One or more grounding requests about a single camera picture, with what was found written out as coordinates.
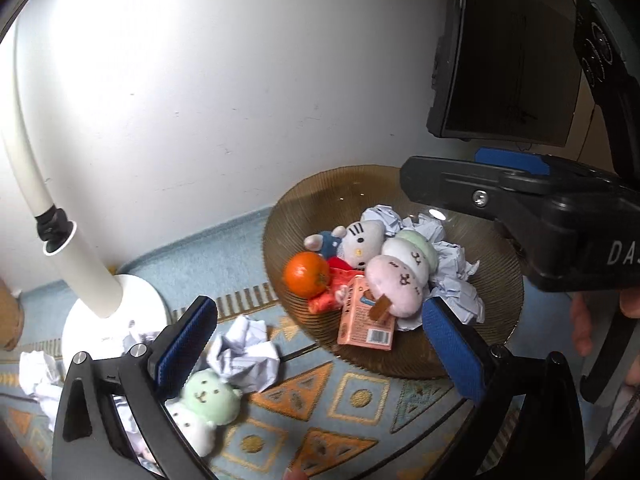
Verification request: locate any white cat plush red dress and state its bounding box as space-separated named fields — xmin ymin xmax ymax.
xmin=309 ymin=219 xmax=387 ymax=315

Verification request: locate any large pink white green plush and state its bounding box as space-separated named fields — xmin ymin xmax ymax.
xmin=365 ymin=229 xmax=442 ymax=331

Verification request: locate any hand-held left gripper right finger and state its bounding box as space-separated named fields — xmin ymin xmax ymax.
xmin=421 ymin=296 xmax=586 ymax=480

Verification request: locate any person's right hand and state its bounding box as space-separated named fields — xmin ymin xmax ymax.
xmin=570 ymin=287 xmax=640 ymax=358

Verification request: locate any white desk lamp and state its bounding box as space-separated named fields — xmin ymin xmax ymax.
xmin=0 ymin=20 xmax=169 ymax=366

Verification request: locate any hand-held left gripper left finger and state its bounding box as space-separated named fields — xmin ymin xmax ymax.
xmin=50 ymin=296 xmax=219 ymax=480

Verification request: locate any small white green plush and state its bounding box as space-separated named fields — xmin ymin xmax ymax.
xmin=165 ymin=367 xmax=244 ymax=458

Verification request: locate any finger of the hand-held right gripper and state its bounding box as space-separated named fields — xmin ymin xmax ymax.
xmin=475 ymin=147 xmax=618 ymax=183
xmin=400 ymin=156 xmax=552 ymax=224

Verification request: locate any blue patterned woven mat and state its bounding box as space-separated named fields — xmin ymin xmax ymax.
xmin=0 ymin=207 xmax=601 ymax=480

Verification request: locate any amber ribbed glass bowl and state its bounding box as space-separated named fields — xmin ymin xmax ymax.
xmin=262 ymin=164 xmax=525 ymax=380

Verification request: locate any orange juice carton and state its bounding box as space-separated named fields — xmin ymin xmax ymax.
xmin=337 ymin=274 xmax=396 ymax=351

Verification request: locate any black monitor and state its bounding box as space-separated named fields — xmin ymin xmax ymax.
xmin=426 ymin=0 xmax=598 ymax=148

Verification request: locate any orange mandarin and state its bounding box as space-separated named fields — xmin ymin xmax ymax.
xmin=282 ymin=251 xmax=331 ymax=297

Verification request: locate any blue bunny plush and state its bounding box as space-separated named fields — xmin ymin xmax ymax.
xmin=305 ymin=230 xmax=347 ymax=261

